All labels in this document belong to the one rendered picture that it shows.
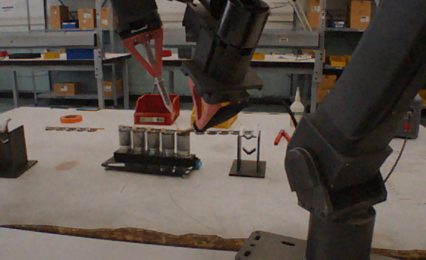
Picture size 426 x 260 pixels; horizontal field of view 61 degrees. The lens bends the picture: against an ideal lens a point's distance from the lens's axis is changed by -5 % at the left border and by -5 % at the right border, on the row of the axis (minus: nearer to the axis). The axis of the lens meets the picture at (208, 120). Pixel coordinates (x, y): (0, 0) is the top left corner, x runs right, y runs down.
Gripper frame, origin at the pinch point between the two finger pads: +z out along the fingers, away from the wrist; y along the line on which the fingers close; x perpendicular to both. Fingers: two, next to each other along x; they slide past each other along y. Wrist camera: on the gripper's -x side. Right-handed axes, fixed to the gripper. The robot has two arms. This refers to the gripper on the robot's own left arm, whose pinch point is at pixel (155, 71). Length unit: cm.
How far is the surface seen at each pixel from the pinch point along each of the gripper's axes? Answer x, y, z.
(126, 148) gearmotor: 9.7, 4.7, 11.7
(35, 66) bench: 88, 282, -10
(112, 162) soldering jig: 12.8, 2.8, 12.6
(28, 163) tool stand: 27.7, 6.4, 8.2
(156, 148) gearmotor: 4.6, 2.3, 13.0
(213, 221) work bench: 0.5, -19.4, 18.3
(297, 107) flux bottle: -30.2, 22.3, 22.7
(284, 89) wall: -163, 400, 125
